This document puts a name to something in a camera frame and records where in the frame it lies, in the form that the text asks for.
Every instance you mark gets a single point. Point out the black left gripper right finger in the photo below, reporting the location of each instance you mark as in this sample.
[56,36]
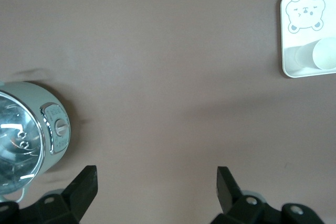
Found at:
[231,203]

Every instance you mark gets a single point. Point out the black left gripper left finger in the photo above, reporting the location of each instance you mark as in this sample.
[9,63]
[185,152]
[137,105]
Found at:
[76,200]

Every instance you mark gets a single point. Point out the white plastic cup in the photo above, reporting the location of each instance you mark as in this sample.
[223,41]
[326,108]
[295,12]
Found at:
[325,53]

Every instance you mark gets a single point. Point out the cream tray with bear print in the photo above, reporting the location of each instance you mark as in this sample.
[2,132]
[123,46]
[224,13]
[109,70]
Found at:
[304,37]

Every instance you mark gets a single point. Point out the glass pot lid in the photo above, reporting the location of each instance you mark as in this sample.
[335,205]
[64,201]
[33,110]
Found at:
[15,140]

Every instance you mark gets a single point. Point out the green electric cooking pot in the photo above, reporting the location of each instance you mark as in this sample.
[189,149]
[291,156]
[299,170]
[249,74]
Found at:
[50,95]

